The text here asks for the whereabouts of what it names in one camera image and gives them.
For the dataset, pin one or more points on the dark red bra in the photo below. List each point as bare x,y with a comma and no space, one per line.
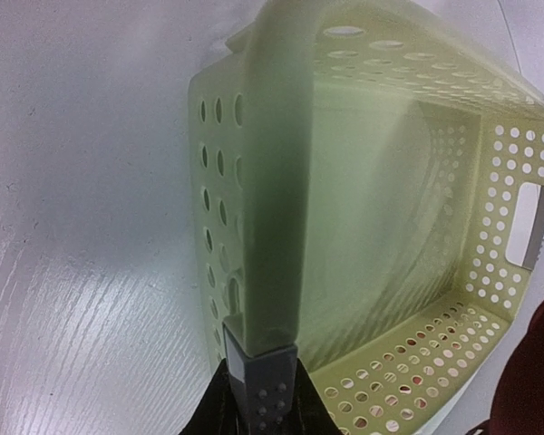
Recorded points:
518,403

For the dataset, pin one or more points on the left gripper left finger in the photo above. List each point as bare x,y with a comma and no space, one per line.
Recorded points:
217,412

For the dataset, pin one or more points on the green plastic basket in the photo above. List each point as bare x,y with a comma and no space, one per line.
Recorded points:
368,196

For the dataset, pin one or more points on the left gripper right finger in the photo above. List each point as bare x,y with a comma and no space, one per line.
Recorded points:
308,415

